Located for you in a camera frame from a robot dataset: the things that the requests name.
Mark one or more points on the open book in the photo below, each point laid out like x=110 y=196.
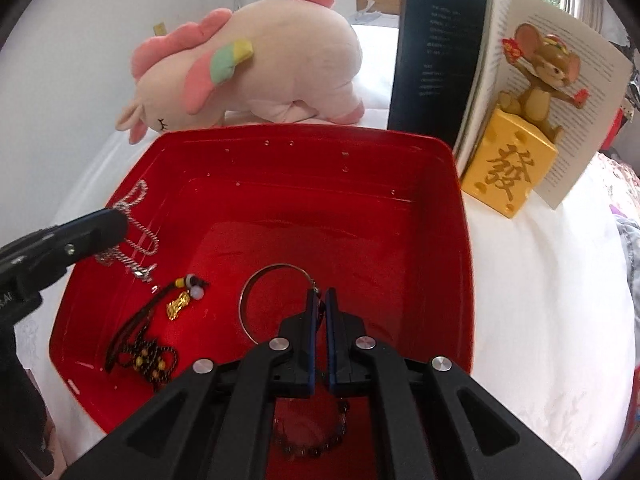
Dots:
x=440 y=35

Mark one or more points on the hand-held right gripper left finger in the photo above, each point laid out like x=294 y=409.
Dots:
x=312 y=325

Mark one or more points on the mouse figurine on cheese block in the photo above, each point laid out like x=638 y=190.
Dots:
x=510 y=170

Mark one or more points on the grey crumpled clothes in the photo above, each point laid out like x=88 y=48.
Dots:
x=631 y=240

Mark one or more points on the thin silver bangle with clasp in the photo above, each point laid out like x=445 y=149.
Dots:
x=243 y=305

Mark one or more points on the pink plush unicorn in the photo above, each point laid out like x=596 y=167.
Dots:
x=280 y=55

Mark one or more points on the pink patterned blanket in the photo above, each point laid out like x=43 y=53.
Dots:
x=620 y=180

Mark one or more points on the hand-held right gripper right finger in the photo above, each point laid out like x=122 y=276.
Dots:
x=330 y=325

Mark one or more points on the large red plastic box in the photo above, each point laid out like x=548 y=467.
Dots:
x=300 y=185

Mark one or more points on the yellow wall switch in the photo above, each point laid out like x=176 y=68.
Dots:
x=159 y=28

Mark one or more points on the grey curtain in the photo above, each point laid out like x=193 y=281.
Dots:
x=595 y=0

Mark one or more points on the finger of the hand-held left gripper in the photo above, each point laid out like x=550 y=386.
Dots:
x=85 y=237

